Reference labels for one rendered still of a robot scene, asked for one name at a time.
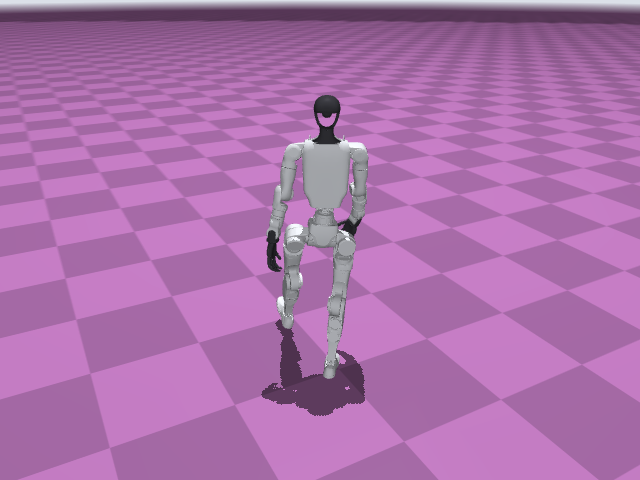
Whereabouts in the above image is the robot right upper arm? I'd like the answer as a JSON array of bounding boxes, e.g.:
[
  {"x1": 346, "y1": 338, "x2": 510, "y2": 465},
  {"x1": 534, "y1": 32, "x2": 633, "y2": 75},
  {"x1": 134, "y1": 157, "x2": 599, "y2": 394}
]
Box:
[{"x1": 348, "y1": 142, "x2": 368, "y2": 197}]

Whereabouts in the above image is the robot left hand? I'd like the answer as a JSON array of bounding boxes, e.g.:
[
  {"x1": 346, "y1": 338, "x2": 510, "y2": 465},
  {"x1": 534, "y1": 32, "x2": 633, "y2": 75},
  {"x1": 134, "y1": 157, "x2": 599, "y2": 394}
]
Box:
[{"x1": 266, "y1": 230, "x2": 282, "y2": 272}]

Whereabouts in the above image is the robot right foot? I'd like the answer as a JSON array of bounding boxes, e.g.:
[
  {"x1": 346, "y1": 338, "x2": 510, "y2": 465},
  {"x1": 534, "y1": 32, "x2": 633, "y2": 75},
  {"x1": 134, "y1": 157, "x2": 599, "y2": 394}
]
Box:
[{"x1": 323, "y1": 353, "x2": 340, "y2": 379}]

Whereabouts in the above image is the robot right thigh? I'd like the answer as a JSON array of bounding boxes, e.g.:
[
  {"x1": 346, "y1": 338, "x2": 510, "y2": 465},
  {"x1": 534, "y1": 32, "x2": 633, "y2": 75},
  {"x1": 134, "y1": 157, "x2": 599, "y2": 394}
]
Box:
[{"x1": 327, "y1": 229, "x2": 356, "y2": 316}]

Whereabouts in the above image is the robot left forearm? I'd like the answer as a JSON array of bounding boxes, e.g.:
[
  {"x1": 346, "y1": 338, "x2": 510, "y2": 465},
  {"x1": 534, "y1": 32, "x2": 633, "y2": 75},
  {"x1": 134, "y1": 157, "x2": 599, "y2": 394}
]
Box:
[{"x1": 266, "y1": 186, "x2": 288, "y2": 240}]

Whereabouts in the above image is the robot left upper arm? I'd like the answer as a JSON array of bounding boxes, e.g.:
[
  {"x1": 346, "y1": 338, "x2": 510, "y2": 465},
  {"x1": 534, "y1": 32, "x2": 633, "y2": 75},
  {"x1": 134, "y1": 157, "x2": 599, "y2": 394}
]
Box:
[{"x1": 278, "y1": 142, "x2": 304, "y2": 201}]

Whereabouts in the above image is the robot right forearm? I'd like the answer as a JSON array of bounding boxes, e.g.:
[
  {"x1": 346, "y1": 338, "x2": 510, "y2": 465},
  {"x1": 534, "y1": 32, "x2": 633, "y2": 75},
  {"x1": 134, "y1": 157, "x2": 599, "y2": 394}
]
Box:
[{"x1": 349, "y1": 186, "x2": 367, "y2": 225}]

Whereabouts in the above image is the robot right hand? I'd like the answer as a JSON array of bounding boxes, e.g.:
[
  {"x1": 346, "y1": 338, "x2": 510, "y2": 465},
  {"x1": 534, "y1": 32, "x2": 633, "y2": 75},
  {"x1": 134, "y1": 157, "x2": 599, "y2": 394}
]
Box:
[{"x1": 338, "y1": 214, "x2": 362, "y2": 236}]

